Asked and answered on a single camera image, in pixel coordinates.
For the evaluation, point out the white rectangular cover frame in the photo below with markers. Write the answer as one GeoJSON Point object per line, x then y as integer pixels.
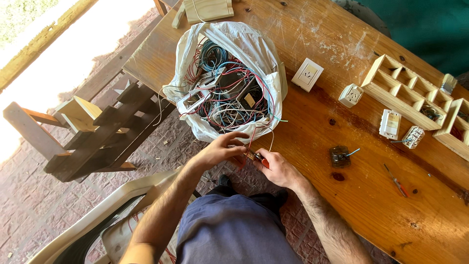
{"type": "Point", "coordinates": [194, 99]}

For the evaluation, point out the person's left hand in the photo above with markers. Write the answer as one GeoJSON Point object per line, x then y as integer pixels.
{"type": "Point", "coordinates": [216, 152]}

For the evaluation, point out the white perforated terminal block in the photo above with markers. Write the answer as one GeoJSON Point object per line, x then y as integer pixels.
{"type": "Point", "coordinates": [414, 137]}

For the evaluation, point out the white flat wall socket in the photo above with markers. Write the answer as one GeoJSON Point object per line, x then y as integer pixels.
{"type": "Point", "coordinates": [307, 74]}

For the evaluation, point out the person's black shoe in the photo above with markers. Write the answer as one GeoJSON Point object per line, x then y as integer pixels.
{"type": "Point", "coordinates": [224, 180]}
{"type": "Point", "coordinates": [281, 196]}

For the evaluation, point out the small paintbrush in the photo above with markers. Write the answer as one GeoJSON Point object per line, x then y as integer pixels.
{"type": "Point", "coordinates": [448, 83]}

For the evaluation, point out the weathered wooden beam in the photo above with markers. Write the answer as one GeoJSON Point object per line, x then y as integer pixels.
{"type": "Point", "coordinates": [36, 44]}

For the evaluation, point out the white plastic bag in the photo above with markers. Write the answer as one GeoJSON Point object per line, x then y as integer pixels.
{"type": "Point", "coordinates": [252, 47]}

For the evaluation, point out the light wooden board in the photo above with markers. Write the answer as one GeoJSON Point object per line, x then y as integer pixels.
{"type": "Point", "coordinates": [207, 10]}

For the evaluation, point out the short wooden compartment tray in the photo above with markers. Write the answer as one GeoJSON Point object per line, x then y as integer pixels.
{"type": "Point", "coordinates": [452, 141]}

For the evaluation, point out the white boxy socket block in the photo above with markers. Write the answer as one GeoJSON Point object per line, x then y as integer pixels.
{"type": "Point", "coordinates": [350, 95]}

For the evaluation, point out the green fabric sheet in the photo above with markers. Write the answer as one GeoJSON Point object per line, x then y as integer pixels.
{"type": "Point", "coordinates": [421, 25]}

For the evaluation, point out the white plastic chair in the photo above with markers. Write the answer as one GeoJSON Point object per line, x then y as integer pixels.
{"type": "Point", "coordinates": [121, 190]}

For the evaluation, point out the long wooden compartment tray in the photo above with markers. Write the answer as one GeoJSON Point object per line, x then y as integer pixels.
{"type": "Point", "coordinates": [388, 98]}

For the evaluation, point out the dark wooden bench frame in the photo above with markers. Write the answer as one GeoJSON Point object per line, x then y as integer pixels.
{"type": "Point", "coordinates": [106, 139]}

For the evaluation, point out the small wooden strip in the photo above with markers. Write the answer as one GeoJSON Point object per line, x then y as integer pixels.
{"type": "Point", "coordinates": [178, 16]}

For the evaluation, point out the person's right hand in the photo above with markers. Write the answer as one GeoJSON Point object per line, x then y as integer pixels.
{"type": "Point", "coordinates": [280, 170]}

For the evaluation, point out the white switch module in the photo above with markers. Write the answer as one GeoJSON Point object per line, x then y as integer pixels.
{"type": "Point", "coordinates": [390, 124]}

